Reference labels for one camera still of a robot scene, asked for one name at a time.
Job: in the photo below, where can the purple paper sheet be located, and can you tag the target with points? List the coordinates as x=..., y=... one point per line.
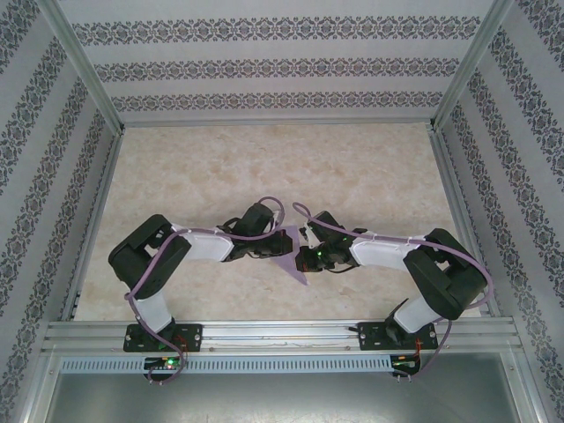
x=288, y=264

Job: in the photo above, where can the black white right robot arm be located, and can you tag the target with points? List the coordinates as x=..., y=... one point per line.
x=445, y=277

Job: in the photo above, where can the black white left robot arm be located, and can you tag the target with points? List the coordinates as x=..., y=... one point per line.
x=141, y=264

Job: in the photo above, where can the grey metal sheet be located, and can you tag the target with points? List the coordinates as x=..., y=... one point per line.
x=282, y=401

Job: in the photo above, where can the black controller board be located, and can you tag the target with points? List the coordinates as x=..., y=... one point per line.
x=407, y=363
x=161, y=363

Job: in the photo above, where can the aluminium mounting rail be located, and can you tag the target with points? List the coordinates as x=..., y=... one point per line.
x=282, y=335

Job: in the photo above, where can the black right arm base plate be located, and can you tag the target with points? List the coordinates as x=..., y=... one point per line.
x=372, y=337

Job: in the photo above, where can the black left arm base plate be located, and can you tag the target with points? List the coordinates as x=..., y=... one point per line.
x=194, y=335

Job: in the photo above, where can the aluminium side rail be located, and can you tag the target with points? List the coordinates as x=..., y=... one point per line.
x=91, y=238
x=448, y=176

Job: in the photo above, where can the aluminium frame post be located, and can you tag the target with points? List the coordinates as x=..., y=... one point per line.
x=91, y=70
x=466, y=70

